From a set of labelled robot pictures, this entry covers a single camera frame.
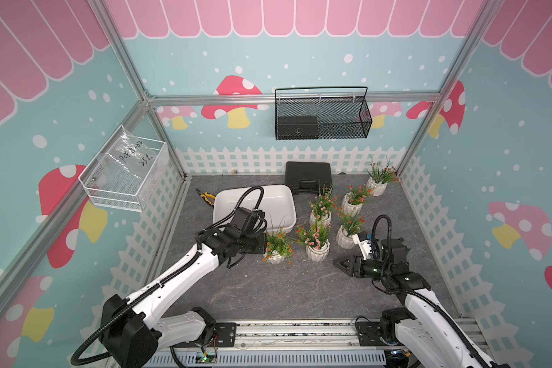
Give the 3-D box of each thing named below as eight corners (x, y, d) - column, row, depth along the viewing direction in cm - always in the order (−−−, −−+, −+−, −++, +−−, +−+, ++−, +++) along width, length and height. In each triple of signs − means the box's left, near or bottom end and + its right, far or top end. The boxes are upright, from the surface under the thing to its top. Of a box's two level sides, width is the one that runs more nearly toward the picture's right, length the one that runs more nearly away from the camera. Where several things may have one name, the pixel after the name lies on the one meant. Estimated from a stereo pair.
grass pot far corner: (365, 198, 114) (375, 175, 102) (360, 179, 122) (369, 156, 110) (385, 198, 114) (397, 175, 102) (378, 179, 122) (389, 156, 110)
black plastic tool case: (284, 196, 114) (284, 188, 110) (284, 169, 126) (284, 161, 122) (333, 196, 114) (335, 188, 110) (328, 169, 126) (330, 161, 122)
